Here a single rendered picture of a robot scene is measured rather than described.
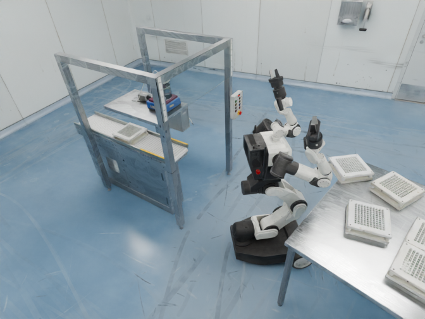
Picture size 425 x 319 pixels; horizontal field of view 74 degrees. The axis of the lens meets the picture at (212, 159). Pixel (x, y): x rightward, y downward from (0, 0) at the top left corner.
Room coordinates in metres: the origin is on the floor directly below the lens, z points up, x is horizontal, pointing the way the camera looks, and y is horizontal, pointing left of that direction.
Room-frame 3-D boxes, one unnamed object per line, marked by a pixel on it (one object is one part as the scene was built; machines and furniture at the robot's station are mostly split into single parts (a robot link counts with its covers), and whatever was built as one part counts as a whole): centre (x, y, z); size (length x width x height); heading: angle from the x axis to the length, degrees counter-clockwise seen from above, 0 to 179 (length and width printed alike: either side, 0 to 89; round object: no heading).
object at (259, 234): (1.61, -0.43, 0.28); 0.21 x 0.20 x 0.13; 95
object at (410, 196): (1.41, -1.29, 0.89); 0.25 x 0.24 x 0.02; 117
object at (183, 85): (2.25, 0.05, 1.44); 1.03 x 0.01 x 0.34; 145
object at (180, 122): (2.20, 0.30, 1.11); 0.22 x 0.11 x 0.20; 55
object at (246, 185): (1.60, -0.36, 0.82); 0.28 x 0.13 x 0.18; 95
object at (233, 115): (2.68, -0.28, 0.94); 0.17 x 0.06 x 0.26; 145
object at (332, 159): (1.67, -1.07, 0.89); 0.25 x 0.24 x 0.02; 95
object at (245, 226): (1.61, -0.46, 0.19); 0.64 x 0.52 x 0.33; 95
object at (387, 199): (1.41, -1.29, 0.84); 0.24 x 0.24 x 0.02; 27
